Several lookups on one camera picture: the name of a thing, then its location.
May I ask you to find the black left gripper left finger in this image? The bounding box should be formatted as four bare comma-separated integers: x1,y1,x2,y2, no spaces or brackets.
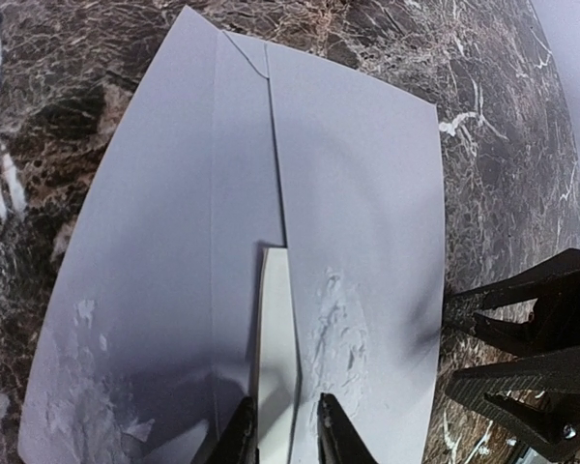
205,396,259,464

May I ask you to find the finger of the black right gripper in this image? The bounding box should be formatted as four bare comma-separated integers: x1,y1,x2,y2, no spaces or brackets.
445,248,580,357
446,346,580,459

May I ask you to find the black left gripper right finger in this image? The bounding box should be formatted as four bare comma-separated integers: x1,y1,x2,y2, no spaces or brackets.
317,392,377,464

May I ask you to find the cream lined letter paper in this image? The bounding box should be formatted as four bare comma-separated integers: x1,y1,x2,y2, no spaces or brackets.
256,247,301,464

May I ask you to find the grey paper envelope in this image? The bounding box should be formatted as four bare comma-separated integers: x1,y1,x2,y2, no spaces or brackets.
17,8,446,463

